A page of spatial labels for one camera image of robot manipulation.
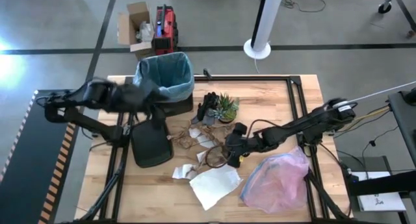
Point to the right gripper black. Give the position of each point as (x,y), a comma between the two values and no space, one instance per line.
(240,144)

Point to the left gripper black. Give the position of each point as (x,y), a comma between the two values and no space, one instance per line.
(136,99)

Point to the large white paper sheet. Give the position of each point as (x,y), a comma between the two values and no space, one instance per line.
(214,185)

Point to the black plastic trash bin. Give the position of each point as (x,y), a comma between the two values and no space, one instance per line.
(177,105)

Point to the black bin with blue liner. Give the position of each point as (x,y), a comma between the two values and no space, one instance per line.
(169,71)

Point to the white paper with black print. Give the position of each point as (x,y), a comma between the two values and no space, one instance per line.
(183,172)

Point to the brown kraft paper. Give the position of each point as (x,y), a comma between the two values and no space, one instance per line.
(185,139)

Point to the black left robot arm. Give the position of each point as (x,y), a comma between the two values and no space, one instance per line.
(97,95)

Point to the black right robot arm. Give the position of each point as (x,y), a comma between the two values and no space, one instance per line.
(308,121)

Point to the pink plastic trash bag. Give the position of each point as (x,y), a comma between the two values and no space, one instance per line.
(276,181)

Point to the black grey work glove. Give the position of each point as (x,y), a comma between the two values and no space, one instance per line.
(209,102)
(208,120)

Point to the potted succulent plant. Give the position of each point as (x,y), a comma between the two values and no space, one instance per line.
(227,108)

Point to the clear plastic wrap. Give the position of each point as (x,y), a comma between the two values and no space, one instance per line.
(145,30)

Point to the red black tool case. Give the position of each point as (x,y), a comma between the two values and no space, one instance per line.
(165,29)

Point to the open cardboard box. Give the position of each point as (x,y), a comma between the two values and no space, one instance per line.
(138,13)

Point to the black floor mat orange stripes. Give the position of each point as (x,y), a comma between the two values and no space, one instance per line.
(29,159)

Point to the grey platform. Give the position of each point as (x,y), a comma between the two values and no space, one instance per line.
(364,164)

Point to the white pole with round base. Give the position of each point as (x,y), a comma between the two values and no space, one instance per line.
(265,19)

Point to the black flat bar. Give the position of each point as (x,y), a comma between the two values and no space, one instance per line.
(383,183)

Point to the white paper booklet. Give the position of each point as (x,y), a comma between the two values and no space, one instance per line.
(380,201)

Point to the black side desk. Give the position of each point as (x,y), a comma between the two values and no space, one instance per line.
(406,120)

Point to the cart leg with caster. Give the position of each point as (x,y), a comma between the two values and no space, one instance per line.
(384,8)

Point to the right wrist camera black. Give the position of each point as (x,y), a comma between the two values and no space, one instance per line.
(240,128)

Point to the small black frame bracket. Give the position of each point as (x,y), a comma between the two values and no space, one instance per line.
(207,74)

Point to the black aluminium table frame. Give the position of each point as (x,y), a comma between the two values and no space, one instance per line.
(247,78)

